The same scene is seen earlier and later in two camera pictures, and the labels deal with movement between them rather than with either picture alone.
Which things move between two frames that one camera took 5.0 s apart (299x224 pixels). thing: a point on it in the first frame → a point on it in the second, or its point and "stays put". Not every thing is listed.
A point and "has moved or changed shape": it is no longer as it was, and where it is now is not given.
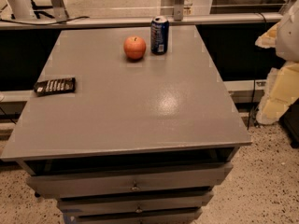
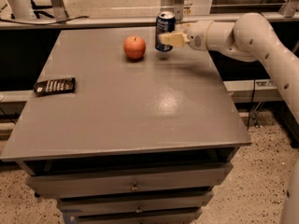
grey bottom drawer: [138, 216] stays put
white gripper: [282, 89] → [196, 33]
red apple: [135, 47] stays put
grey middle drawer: [97, 204] stays put
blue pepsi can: [160, 35] has moved or changed shape
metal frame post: [178, 2] stays put
